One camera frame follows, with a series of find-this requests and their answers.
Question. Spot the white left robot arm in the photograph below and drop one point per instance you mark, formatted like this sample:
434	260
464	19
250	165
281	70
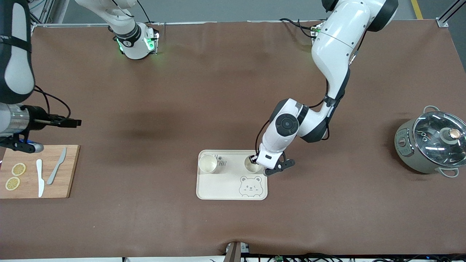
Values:
338	47

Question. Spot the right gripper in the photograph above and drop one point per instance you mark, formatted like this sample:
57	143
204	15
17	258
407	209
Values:
36	121

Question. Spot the wooden cutting board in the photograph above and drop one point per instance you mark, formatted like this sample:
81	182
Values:
29	160

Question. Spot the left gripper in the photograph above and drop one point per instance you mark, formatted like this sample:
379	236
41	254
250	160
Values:
252	158

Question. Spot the yellow lemon slice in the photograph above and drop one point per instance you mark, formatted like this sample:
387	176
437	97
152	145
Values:
12	183
18	169

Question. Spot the white plastic cup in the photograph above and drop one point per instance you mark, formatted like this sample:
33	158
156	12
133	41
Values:
251	168
208	164

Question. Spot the cream tray with bear print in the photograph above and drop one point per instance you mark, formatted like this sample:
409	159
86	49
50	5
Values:
225	185

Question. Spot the grey plastic knife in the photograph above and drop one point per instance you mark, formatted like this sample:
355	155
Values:
54	171

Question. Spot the aluminium frame profile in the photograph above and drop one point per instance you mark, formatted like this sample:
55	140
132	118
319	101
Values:
446	16
42	16

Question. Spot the glass pot lid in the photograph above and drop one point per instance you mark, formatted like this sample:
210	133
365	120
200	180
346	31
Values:
433	145

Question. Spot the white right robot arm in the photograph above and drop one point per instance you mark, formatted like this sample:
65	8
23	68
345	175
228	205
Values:
131	40

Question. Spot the white plastic knife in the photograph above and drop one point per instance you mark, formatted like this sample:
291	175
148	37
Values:
40	178

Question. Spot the green electric cooking pot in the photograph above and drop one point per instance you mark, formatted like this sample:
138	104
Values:
409	154

